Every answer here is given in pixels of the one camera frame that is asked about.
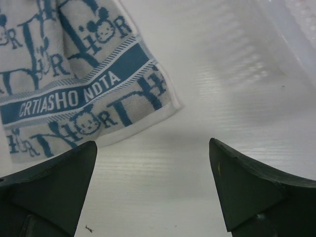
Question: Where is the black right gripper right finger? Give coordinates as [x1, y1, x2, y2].
[209, 138, 316, 237]

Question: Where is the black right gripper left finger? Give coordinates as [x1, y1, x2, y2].
[0, 141, 97, 237]

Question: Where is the blue white logo towel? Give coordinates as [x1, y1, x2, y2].
[0, 0, 180, 164]

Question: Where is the empty white plastic basket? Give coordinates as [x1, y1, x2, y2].
[257, 0, 316, 86]

